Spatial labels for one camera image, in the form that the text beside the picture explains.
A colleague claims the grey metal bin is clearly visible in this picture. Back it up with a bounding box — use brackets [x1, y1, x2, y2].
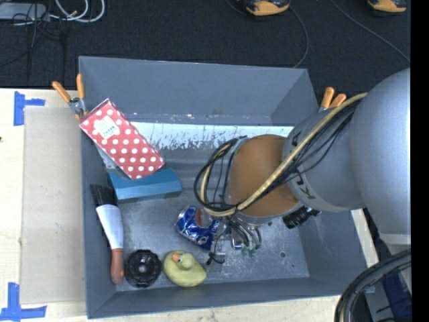
[77, 56, 377, 320]

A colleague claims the pale wood flat board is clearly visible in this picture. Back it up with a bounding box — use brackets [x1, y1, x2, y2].
[19, 105, 88, 307]

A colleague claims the blue box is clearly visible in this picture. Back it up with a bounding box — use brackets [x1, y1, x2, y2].
[107, 167, 184, 205]

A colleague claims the black cylinder on white bracket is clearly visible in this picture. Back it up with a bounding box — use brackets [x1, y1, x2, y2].
[282, 205, 321, 229]

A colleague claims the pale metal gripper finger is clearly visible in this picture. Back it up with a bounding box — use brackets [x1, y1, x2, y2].
[219, 227, 233, 257]
[209, 237, 223, 264]

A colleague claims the red white-dotted box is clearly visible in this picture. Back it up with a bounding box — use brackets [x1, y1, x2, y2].
[78, 98, 166, 180]

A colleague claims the crushed blue drink can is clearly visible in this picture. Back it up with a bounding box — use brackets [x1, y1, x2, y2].
[174, 205, 223, 252]

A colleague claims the black ribbed round wheel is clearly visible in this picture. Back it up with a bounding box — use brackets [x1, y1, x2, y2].
[124, 249, 163, 288]

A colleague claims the brush with white sleeve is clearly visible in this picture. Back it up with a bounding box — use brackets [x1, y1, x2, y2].
[89, 183, 125, 285]

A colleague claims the yellow rubber duck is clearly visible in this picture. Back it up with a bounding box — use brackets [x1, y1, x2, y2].
[163, 250, 208, 288]

